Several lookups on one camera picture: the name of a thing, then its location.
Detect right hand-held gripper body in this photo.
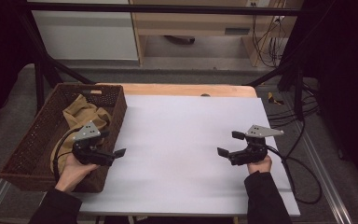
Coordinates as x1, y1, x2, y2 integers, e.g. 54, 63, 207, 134
228, 124, 285, 167

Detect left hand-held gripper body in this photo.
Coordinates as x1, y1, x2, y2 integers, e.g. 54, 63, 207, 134
71, 120, 117, 167

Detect tan cloth garment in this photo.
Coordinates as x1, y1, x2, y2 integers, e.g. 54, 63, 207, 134
49, 93, 113, 175

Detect brown wicker basket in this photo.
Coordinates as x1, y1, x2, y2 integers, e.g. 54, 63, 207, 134
0, 82, 129, 193

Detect person's right hand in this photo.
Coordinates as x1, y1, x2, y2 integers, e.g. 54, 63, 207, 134
246, 154, 273, 175

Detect person's left hand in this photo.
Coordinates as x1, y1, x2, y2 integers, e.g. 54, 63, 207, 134
54, 153, 101, 193

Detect yellow and black tape piece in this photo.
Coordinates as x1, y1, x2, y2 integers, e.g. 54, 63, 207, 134
267, 91, 285, 106

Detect wooden table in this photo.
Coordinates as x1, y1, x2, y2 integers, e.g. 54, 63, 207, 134
96, 82, 258, 99

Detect white cabinet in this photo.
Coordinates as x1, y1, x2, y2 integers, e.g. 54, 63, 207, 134
31, 0, 140, 62

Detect light wooden desk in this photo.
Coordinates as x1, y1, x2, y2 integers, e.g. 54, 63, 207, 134
128, 0, 304, 68

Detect black curtain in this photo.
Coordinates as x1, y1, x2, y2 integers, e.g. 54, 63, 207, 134
287, 0, 358, 188
0, 0, 36, 138

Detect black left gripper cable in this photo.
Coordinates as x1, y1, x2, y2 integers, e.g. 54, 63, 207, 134
52, 127, 83, 182

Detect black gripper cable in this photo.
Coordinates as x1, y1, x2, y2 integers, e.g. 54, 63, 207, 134
52, 127, 83, 182
265, 144, 323, 205

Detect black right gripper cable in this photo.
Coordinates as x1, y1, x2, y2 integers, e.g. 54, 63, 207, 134
265, 144, 323, 205

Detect black floor cables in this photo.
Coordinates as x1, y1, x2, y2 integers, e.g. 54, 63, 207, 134
266, 79, 322, 129

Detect black metal frame leg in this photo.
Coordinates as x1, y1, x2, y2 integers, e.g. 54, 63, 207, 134
244, 59, 306, 122
18, 12, 95, 113

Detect hanging cable bundle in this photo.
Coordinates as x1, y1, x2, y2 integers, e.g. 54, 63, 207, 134
251, 13, 289, 68

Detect black metal frame crossbar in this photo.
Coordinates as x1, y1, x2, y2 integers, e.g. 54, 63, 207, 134
27, 2, 304, 17

